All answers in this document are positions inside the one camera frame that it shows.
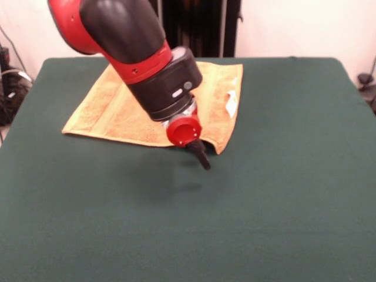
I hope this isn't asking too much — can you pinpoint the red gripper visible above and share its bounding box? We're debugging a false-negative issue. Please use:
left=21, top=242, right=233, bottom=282
left=166, top=113, right=212, bottom=172

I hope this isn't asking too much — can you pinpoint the tan terry towel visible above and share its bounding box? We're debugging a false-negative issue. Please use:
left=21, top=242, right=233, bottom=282
left=61, top=60, right=244, bottom=155

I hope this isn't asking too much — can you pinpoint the dark green tablecloth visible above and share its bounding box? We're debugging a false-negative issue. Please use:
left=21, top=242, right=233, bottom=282
left=0, top=56, right=376, bottom=282

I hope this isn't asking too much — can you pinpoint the black upright column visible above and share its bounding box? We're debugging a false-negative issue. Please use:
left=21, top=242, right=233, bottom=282
left=146, top=0, right=244, bottom=58

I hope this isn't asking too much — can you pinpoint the black device with cable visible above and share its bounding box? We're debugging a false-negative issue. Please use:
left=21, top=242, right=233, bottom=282
left=357, top=73, right=376, bottom=115

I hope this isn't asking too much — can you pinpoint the bundle of black cables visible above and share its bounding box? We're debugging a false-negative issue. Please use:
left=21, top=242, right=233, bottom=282
left=0, top=69, right=33, bottom=127

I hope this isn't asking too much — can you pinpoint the black wall power strip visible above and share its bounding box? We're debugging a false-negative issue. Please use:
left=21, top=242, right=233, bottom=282
left=0, top=46, right=11, bottom=70

